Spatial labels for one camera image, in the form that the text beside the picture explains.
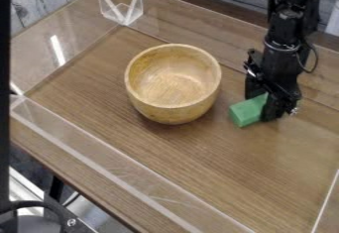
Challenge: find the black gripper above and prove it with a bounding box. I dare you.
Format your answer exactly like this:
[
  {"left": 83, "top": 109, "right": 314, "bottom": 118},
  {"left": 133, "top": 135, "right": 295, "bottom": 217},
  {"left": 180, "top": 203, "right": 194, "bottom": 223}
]
[{"left": 244, "top": 40, "right": 302, "bottom": 122}]

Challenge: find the green rectangular block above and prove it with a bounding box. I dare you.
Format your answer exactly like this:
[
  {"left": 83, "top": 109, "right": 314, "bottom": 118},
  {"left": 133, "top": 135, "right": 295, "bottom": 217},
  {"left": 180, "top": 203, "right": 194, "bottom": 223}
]
[{"left": 230, "top": 93, "right": 267, "bottom": 128}]

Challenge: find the light wooden bowl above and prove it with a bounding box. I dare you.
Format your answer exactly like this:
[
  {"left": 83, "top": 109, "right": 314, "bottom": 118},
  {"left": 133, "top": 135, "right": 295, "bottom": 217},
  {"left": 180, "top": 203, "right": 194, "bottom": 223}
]
[{"left": 124, "top": 44, "right": 223, "bottom": 125}]

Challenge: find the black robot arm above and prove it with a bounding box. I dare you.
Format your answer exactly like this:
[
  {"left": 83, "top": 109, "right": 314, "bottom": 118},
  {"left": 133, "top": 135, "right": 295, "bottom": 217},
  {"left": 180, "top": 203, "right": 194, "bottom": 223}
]
[{"left": 244, "top": 0, "right": 320, "bottom": 122}]

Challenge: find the white object at right edge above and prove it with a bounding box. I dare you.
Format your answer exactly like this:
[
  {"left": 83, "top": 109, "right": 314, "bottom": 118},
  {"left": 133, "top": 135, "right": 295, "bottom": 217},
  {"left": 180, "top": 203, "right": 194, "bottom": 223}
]
[{"left": 326, "top": 0, "right": 339, "bottom": 37}]

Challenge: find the black table leg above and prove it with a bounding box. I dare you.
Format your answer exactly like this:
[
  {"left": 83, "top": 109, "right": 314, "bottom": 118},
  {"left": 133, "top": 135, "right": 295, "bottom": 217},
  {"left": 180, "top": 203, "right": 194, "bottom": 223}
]
[{"left": 49, "top": 176, "right": 65, "bottom": 202}]

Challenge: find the black vertical pole at left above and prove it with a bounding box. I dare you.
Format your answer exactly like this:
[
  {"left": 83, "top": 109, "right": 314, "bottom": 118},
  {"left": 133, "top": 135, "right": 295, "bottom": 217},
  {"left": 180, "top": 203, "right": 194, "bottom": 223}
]
[{"left": 0, "top": 0, "right": 11, "bottom": 214}]

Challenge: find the clear acrylic enclosure wall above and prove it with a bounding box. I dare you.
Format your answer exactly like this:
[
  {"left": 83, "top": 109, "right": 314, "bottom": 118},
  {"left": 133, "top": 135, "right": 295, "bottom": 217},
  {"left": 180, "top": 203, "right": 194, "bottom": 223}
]
[{"left": 11, "top": 0, "right": 339, "bottom": 233}]

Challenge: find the black metal bracket with screw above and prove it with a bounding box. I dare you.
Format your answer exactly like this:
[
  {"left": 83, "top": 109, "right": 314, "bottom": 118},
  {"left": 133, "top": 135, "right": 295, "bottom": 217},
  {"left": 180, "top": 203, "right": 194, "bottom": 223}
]
[{"left": 44, "top": 204, "right": 97, "bottom": 233}]

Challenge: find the black cable loop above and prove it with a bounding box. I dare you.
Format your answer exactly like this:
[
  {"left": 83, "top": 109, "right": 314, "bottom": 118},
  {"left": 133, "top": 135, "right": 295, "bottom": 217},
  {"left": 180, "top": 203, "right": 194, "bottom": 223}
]
[{"left": 0, "top": 199, "right": 72, "bottom": 233}]

